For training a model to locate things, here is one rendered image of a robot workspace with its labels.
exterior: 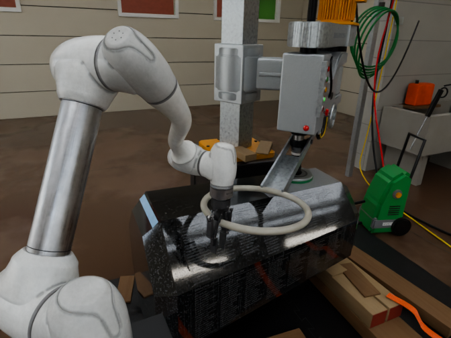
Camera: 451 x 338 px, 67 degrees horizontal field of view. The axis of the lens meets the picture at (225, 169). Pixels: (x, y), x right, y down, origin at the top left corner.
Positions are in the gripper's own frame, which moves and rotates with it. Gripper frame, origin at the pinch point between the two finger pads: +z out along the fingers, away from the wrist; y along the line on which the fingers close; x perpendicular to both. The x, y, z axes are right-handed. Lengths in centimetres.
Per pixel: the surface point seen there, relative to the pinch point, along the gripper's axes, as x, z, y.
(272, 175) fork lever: 13, -13, 56
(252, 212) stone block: 11.9, 2.7, 39.0
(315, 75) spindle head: 5, -66, 74
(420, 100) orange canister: 18, -37, 377
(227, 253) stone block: 8.6, 16.0, 17.3
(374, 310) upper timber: -44, 58, 86
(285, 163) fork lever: 13, -17, 69
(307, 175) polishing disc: 8, -8, 87
